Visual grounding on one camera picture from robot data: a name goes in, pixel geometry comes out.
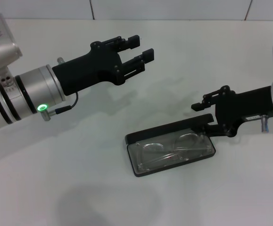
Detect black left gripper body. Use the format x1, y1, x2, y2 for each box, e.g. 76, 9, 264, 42
52, 41, 128, 96

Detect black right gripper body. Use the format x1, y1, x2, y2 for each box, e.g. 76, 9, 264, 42
215, 85, 273, 138

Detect black glasses case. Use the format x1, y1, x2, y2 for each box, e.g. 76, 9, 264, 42
124, 113, 216, 178

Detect clear white glasses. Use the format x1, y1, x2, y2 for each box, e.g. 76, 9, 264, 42
136, 133, 210, 171

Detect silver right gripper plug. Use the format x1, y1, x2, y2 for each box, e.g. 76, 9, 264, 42
260, 114, 269, 134

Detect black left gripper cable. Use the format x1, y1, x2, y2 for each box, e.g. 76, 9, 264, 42
41, 91, 80, 122

